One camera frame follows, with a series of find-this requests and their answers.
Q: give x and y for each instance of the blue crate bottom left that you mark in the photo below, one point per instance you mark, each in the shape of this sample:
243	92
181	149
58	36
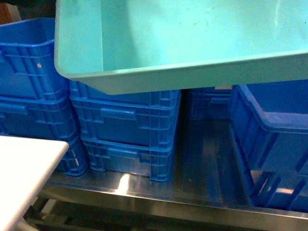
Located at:
75	161

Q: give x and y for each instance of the large blue crate right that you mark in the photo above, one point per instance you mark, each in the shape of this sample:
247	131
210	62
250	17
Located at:
270	123

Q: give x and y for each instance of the blue crate centre middle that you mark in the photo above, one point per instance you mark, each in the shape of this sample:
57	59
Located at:
135	124

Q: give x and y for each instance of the white table corner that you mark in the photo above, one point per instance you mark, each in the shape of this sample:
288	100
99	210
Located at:
25	166

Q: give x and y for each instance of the blue crate under right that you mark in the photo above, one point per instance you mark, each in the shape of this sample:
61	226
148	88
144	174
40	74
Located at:
285	191

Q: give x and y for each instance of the blue crate centre bottom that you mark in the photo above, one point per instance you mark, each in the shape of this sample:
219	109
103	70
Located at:
154	163

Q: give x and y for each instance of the steel shelf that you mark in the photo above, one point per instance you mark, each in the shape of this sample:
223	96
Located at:
204	193

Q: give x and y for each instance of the blue crate centre top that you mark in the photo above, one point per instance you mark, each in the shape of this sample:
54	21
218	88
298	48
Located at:
166	98

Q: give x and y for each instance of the blue crate rear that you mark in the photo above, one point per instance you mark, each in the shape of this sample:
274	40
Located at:
209	103

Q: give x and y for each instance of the blue crate top left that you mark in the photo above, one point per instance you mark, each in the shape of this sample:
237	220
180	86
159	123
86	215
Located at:
27	68

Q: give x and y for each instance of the teal plastic tray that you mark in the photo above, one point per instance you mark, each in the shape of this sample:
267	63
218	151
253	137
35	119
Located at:
132	46

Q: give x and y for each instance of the blue crate middle left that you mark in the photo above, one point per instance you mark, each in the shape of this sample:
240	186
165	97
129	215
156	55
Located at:
43	119

